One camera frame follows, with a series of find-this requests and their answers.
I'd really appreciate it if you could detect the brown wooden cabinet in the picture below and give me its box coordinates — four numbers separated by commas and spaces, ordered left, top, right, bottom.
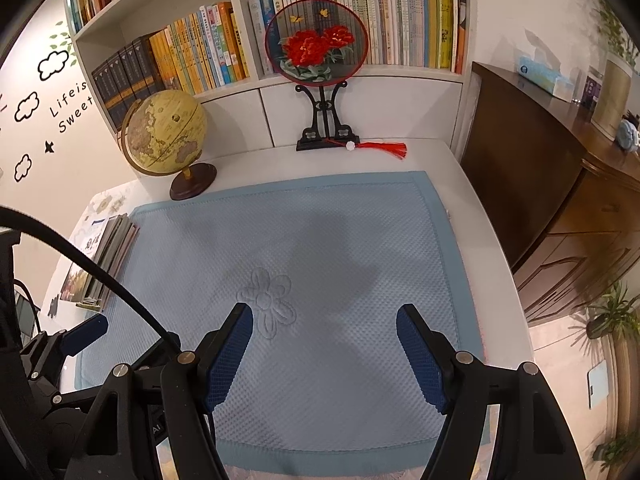
459, 60, 640, 325

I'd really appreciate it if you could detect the set of wall decals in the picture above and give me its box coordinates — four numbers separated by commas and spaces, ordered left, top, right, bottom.
0, 30, 96, 183

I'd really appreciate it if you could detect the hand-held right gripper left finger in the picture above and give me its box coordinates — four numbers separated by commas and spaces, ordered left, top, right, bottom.
60, 301, 256, 480

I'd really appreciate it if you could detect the row of dark hardcover books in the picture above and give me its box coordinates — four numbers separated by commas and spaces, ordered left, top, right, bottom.
91, 35, 166, 133

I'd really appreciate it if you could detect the small blue object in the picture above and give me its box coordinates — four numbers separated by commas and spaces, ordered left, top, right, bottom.
616, 119, 640, 152

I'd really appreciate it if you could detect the potted floor plant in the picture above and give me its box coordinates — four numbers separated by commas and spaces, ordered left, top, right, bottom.
582, 280, 640, 342
591, 430, 640, 467

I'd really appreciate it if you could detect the light blue tissue box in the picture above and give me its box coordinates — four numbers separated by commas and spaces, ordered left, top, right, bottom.
516, 54, 576, 103

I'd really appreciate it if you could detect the green leafy plant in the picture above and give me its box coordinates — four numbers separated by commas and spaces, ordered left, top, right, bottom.
595, 0, 640, 68

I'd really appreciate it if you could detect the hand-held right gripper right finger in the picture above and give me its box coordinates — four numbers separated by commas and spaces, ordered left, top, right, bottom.
396, 303, 589, 480

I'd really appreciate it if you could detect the yellow desk globe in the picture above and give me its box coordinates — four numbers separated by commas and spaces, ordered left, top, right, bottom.
119, 89, 219, 202

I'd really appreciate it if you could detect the white flat device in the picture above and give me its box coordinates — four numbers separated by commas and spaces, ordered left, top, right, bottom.
586, 360, 609, 411

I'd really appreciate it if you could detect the white bookshelf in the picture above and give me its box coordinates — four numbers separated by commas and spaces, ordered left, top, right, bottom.
65, 0, 478, 161

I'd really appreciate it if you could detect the cream vase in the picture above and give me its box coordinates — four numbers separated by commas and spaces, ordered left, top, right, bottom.
591, 59, 635, 142

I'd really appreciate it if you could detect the stack of organized books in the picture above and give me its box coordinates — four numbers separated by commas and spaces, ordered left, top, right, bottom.
60, 214, 141, 308

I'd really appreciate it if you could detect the light blue quilted mat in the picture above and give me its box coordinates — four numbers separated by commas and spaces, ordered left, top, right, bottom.
75, 170, 487, 467

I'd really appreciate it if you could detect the embroidered flower fan ornament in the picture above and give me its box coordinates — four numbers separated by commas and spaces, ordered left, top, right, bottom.
264, 0, 370, 153

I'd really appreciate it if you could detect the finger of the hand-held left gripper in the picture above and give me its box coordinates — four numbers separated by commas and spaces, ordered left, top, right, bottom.
22, 312, 110, 387

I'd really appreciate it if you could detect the row of pale shelf books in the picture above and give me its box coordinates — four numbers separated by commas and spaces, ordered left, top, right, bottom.
248, 0, 469, 75

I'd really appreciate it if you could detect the row of yellow orange books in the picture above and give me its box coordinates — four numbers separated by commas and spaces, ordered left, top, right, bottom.
149, 1, 251, 96

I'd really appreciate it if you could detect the small dark box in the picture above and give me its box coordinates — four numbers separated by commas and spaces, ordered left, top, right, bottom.
581, 74, 605, 111

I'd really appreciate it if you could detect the black cable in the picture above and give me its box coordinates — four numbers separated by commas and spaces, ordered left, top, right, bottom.
0, 205, 181, 356

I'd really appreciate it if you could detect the red tassel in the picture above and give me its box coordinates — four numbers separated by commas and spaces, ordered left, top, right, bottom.
327, 139, 408, 161

